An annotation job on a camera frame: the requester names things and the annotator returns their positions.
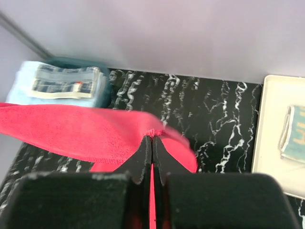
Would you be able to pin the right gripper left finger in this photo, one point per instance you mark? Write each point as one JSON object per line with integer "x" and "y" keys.
{"x": 138, "y": 170}

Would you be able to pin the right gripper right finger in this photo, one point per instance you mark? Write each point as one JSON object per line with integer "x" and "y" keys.
{"x": 162, "y": 165}

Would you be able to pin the red towel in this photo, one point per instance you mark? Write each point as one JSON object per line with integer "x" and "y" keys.
{"x": 105, "y": 137}

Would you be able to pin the colourful bear print towel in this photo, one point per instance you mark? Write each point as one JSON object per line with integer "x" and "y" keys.
{"x": 292, "y": 141}

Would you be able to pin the black marble pattern mat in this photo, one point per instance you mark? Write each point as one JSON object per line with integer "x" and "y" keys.
{"x": 218, "y": 118}

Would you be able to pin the teal plastic basket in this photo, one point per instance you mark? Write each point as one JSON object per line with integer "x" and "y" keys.
{"x": 102, "y": 94}

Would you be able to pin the blue beige patterned towel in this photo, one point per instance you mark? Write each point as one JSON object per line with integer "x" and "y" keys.
{"x": 51, "y": 82}

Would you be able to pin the cream plastic tray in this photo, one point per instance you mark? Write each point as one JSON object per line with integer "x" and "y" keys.
{"x": 279, "y": 92}

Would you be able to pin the light blue towel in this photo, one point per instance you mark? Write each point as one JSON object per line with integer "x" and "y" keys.
{"x": 20, "y": 91}

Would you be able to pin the left aluminium frame post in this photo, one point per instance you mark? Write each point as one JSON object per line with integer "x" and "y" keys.
{"x": 23, "y": 37}

